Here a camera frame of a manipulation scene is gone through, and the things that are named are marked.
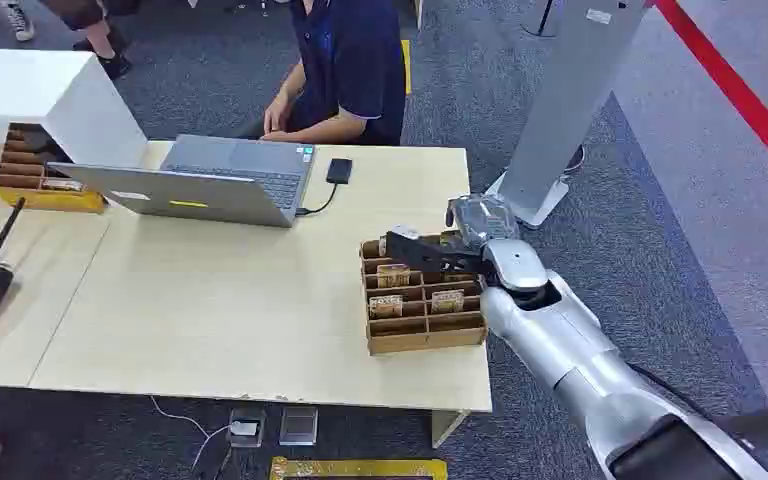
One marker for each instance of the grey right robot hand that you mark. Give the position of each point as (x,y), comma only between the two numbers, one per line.
(486,222)

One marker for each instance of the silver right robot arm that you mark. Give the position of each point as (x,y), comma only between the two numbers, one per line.
(576,344)

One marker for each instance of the brown printed card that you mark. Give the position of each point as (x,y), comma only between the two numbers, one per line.
(459,277)
(385,307)
(447,301)
(393,275)

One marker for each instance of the grey metal stand column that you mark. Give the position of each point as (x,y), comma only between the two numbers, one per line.
(573,93)

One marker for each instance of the black external drive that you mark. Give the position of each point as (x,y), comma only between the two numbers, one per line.
(339,171)

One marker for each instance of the yellow floor tape strip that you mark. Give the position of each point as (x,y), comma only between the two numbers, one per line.
(406,66)

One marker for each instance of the seated person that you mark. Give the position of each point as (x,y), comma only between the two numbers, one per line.
(357,60)

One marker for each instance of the pale desk leg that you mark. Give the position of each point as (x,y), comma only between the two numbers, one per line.
(447,427)

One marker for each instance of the person's left hand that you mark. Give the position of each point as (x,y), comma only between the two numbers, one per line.
(274,136)

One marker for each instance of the person's hand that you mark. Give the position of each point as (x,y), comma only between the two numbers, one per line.
(274,136)
(276,112)

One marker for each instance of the person's right hand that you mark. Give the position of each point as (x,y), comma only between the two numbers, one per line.
(276,112)

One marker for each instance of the grey open laptop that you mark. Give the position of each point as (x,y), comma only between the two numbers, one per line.
(212,195)

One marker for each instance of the grey flat floor box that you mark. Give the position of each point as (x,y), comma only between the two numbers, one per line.
(298,425)

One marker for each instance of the red floor tape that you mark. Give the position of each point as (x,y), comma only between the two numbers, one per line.
(735,89)

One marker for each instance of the grey power adapter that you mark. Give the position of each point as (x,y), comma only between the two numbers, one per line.
(245,428)

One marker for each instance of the dark grey bar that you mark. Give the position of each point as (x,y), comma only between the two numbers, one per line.
(765,424)

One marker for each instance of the standing person's legs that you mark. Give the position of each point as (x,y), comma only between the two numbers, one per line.
(96,30)

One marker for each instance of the large white box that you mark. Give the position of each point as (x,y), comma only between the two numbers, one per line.
(59,93)

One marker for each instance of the wooden card box yellow base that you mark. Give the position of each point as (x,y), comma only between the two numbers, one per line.
(26,175)

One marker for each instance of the black white sneaker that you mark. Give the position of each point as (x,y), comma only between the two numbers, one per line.
(20,20)

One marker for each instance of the yellow floor frame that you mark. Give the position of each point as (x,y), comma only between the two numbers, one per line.
(357,468)

